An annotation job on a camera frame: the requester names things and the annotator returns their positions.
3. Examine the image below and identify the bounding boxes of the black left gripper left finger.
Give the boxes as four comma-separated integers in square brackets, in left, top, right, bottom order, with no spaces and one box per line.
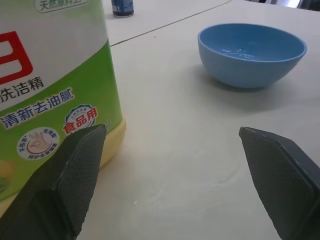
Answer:
[0,123,108,240]

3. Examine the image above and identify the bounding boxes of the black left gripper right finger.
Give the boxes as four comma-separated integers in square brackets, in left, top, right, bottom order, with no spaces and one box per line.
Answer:
[238,126,320,240]

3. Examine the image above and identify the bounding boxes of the green-labelled dish soap bottle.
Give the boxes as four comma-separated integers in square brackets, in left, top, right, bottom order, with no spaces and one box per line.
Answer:
[0,0,127,213]

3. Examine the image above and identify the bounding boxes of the blue plastic bowl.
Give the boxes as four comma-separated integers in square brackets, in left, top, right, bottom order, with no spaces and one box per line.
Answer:
[197,23,308,89]

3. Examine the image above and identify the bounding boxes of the dark blue can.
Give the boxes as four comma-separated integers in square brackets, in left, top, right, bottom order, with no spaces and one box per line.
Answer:
[111,0,135,18]

